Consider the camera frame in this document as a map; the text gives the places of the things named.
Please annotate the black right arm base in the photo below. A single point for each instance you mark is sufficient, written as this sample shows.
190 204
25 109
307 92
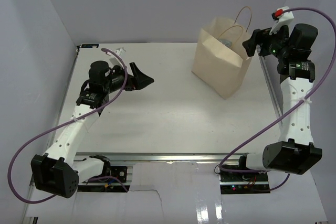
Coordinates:
242 183

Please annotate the beige paper bag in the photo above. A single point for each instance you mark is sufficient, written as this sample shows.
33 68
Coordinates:
222 68

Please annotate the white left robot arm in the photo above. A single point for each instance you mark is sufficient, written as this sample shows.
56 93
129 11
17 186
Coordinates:
56 171

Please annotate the blue silver snack packet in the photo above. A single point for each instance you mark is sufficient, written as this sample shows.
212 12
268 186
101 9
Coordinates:
226 43

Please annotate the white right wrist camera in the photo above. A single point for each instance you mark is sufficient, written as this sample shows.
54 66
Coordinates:
281 18

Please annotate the aluminium table frame rail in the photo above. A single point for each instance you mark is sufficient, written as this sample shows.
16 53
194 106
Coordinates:
164 157

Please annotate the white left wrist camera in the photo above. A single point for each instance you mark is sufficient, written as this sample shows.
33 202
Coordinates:
119 52

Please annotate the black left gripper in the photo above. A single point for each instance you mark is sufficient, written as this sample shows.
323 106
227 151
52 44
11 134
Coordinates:
138 81

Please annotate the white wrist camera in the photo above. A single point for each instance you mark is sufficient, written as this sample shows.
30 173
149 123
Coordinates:
281 18
119 52

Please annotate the white front cover sheet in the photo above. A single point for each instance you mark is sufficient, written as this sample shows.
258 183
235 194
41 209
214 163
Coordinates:
186 193

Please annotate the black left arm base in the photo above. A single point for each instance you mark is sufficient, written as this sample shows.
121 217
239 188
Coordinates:
113 174

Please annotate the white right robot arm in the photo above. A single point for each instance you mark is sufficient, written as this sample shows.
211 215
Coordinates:
295 151

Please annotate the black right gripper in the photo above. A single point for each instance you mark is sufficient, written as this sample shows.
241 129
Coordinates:
260 36

